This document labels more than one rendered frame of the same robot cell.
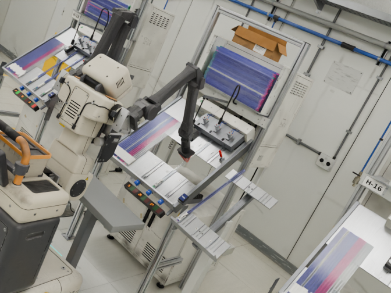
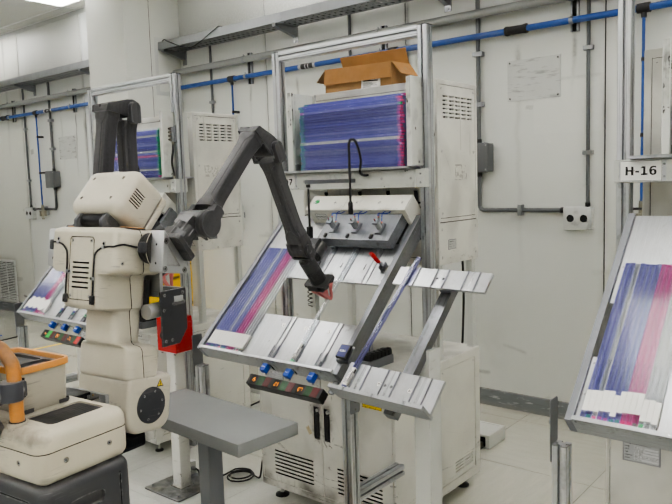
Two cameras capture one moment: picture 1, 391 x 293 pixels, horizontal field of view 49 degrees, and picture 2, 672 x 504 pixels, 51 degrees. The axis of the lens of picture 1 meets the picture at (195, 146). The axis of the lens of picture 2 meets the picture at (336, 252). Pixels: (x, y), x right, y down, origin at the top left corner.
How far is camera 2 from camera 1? 51 cm
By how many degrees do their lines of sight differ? 11
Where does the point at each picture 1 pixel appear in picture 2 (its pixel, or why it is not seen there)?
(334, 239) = (620, 288)
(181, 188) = (336, 341)
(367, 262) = not seen: outside the picture
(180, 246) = (389, 447)
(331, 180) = (603, 242)
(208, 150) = (358, 266)
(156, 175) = (291, 342)
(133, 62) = not seen: hidden behind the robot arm
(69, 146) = (104, 339)
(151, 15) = (199, 130)
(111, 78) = (117, 196)
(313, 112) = (519, 154)
